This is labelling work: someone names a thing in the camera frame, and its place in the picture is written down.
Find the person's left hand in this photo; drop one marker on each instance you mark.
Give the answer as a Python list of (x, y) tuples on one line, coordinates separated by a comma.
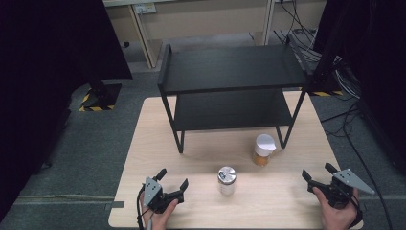
[(158, 221)]

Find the white desk leg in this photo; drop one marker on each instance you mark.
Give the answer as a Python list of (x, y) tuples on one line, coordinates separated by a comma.
[(267, 22), (145, 38)]

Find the silver tin can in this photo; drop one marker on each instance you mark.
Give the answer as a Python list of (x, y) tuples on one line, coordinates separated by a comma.
[(227, 182)]

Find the person's right hand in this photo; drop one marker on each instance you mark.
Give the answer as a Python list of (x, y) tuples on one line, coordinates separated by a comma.
[(336, 218)]

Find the white wall socket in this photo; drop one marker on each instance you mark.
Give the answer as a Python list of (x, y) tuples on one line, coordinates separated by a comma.
[(145, 8)]

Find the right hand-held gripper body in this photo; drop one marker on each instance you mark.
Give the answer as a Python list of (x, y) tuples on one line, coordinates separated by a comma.
[(349, 180)]

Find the black stand base striped tape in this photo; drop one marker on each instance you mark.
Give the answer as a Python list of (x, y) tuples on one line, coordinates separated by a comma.
[(324, 83), (102, 96)]

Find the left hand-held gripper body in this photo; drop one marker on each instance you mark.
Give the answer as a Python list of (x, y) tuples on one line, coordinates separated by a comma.
[(152, 191)]

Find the orange-filled jar with white lid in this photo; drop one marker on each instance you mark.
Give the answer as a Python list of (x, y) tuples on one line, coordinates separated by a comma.
[(264, 145)]

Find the black two-tier shelf rack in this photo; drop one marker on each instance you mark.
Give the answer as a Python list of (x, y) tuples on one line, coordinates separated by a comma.
[(233, 67)]

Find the small black floor plug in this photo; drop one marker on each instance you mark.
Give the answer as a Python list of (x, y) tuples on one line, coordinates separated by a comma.
[(126, 44)]

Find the grey floor tape strip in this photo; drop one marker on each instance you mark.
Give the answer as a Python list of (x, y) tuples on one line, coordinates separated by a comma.
[(115, 204)]

